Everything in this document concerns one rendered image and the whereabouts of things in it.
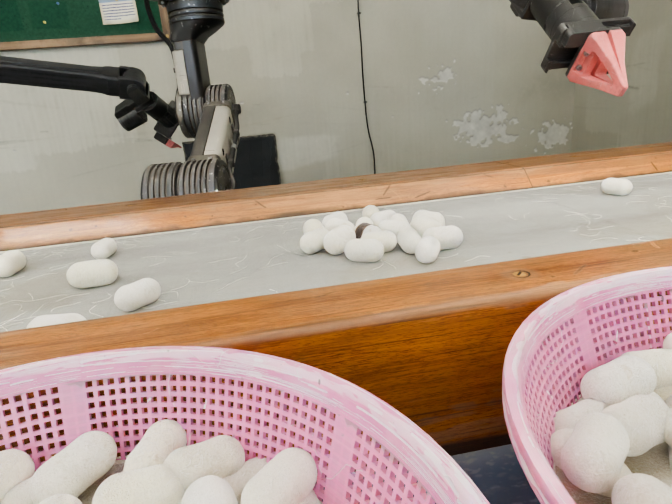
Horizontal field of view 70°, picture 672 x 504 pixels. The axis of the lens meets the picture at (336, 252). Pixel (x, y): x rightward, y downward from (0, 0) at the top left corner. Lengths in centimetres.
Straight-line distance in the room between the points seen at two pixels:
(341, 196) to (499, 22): 231
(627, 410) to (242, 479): 15
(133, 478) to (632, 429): 18
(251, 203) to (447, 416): 39
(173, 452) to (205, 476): 2
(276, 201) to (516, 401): 46
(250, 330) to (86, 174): 238
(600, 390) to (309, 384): 13
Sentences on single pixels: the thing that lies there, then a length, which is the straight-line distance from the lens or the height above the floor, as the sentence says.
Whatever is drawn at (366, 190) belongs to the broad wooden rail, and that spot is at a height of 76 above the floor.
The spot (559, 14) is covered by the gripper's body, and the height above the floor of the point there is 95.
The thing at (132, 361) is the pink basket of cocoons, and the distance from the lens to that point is 23.
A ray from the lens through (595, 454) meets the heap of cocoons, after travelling 20.
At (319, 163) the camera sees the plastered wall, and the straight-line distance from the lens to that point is 252.
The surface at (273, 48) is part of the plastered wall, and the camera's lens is 250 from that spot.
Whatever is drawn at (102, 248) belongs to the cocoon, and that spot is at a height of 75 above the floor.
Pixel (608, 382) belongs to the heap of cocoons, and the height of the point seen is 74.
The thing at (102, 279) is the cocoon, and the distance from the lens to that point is 43.
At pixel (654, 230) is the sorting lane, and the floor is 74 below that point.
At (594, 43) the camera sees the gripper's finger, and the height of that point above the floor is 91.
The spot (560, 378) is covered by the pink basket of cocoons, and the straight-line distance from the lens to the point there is 25.
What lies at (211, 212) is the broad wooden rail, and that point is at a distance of 60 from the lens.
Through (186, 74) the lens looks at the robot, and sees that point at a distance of 108.
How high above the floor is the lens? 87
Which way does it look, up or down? 17 degrees down
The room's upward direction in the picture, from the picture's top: 5 degrees counter-clockwise
